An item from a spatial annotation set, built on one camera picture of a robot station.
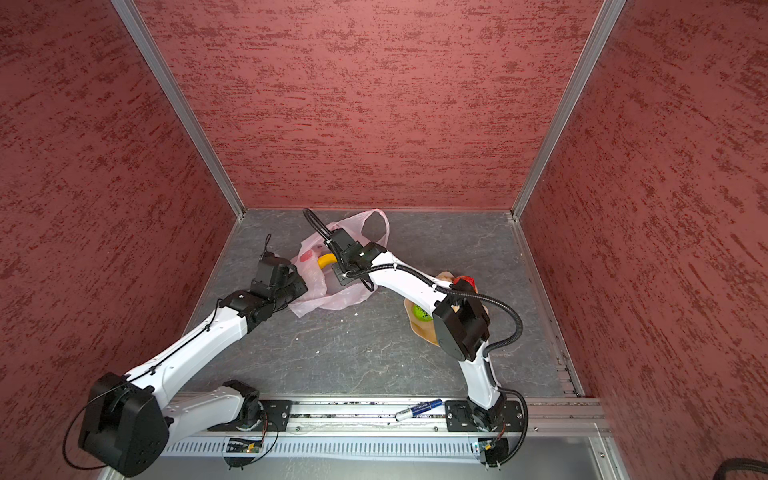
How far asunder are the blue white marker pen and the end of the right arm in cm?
41

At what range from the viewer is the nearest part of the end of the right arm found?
0.62 metres

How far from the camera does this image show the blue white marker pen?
753mm
